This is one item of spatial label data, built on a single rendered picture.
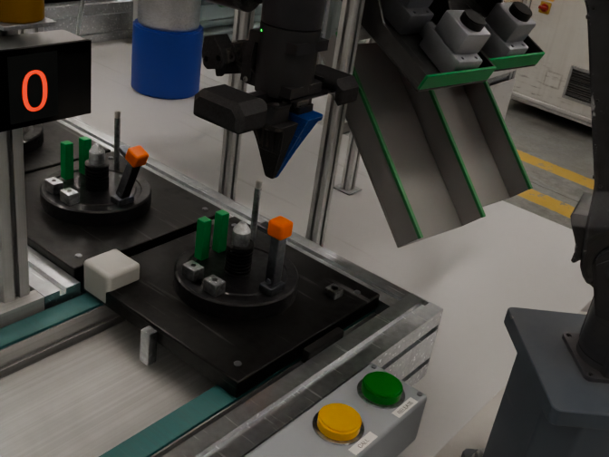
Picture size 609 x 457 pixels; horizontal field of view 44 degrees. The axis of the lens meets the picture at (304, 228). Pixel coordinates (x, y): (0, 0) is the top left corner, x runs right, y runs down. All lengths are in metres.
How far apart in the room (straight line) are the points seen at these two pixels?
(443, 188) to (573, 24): 3.93
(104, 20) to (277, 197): 0.96
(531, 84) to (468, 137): 3.93
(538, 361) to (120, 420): 0.39
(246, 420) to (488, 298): 0.55
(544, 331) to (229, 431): 0.30
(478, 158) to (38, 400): 0.70
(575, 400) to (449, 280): 0.54
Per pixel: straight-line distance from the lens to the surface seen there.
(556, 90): 5.01
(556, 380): 0.68
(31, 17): 0.69
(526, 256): 1.31
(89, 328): 0.87
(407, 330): 0.86
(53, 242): 0.93
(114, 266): 0.85
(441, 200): 1.03
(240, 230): 0.82
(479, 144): 1.17
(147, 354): 0.80
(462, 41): 0.92
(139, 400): 0.78
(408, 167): 1.01
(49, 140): 1.21
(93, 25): 2.12
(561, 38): 4.97
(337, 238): 1.22
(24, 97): 0.71
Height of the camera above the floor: 1.44
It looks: 28 degrees down
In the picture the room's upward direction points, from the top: 9 degrees clockwise
